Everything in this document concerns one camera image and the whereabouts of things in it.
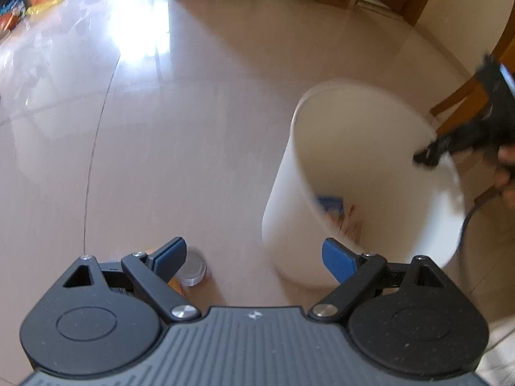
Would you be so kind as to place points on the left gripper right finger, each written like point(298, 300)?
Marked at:
point(408, 319)

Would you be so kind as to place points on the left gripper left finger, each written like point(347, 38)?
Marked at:
point(101, 318)

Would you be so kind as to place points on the red tin can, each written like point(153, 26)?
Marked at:
point(194, 270)

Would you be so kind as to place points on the blue juice carton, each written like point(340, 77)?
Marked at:
point(332, 205)

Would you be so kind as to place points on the white plastic bucket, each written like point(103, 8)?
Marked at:
point(357, 142)

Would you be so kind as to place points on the person hand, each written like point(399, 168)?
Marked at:
point(503, 179)

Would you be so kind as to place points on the wooden chair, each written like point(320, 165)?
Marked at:
point(469, 98)

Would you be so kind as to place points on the red snack wrapper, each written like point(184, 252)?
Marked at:
point(351, 224)

